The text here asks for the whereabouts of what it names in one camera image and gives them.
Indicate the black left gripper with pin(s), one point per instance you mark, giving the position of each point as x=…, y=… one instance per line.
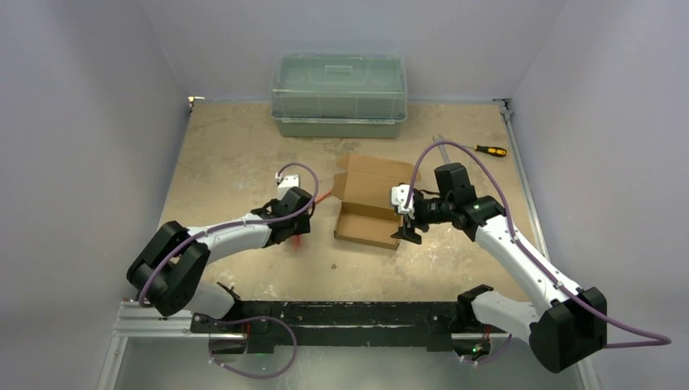
x=302, y=225

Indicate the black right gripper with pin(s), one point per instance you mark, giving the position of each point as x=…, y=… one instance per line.
x=410, y=222

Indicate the brown cardboard box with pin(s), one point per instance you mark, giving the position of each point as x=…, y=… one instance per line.
x=364, y=186

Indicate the red pen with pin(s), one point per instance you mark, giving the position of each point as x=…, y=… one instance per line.
x=297, y=243
x=322, y=197

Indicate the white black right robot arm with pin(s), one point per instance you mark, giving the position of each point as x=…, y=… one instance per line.
x=554, y=321

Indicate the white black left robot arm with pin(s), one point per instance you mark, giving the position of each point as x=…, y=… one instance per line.
x=168, y=271

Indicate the silver open-end wrench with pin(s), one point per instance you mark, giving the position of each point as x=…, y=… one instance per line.
x=442, y=149

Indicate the green clear-lid plastic toolbox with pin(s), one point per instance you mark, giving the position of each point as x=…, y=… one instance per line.
x=339, y=95

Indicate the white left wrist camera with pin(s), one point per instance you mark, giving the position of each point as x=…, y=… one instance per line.
x=285, y=182

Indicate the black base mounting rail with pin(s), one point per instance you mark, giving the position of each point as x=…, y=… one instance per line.
x=472, y=348

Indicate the black yellow handled screwdriver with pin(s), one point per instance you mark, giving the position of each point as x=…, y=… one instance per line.
x=494, y=151

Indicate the aluminium frame extrusion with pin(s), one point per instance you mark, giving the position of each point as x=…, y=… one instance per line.
x=156, y=323

